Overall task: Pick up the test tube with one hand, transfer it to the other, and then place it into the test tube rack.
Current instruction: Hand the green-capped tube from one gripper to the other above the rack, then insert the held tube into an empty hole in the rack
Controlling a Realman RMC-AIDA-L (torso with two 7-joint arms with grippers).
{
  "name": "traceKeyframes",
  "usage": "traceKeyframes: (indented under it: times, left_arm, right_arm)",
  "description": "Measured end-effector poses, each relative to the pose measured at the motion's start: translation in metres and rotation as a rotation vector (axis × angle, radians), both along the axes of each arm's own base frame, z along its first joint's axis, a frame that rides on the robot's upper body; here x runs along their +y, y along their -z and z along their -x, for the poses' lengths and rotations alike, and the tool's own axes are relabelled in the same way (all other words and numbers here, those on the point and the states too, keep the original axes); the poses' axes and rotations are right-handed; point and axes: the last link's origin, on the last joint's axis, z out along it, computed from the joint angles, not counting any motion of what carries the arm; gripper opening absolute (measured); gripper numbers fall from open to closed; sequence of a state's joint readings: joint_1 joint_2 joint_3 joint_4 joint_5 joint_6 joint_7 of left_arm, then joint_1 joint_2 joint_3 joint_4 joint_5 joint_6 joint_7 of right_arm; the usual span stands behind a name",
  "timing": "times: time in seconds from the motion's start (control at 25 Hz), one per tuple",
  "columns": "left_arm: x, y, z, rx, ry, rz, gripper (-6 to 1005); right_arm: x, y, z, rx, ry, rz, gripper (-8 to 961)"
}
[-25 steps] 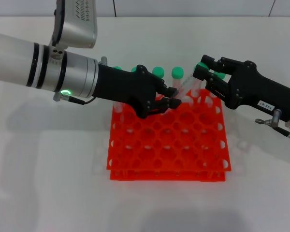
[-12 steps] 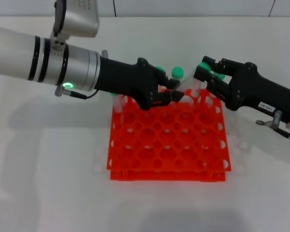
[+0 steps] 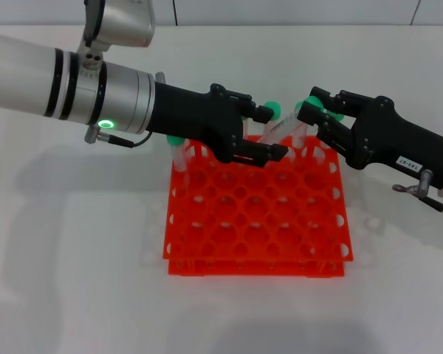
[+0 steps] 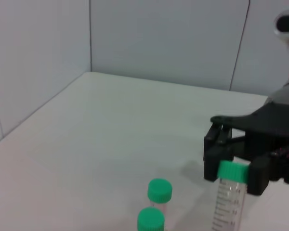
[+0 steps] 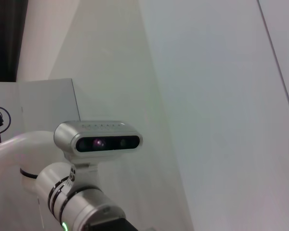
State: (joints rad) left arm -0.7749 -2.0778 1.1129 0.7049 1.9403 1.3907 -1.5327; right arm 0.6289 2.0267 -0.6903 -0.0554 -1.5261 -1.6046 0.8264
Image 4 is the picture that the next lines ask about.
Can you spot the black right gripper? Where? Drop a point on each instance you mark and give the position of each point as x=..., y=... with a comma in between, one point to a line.
x=274, y=125

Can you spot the green capped clear test tube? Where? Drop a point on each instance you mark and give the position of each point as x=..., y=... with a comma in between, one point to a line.
x=151, y=220
x=160, y=190
x=232, y=173

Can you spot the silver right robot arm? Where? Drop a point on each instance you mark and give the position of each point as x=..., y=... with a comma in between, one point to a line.
x=286, y=93

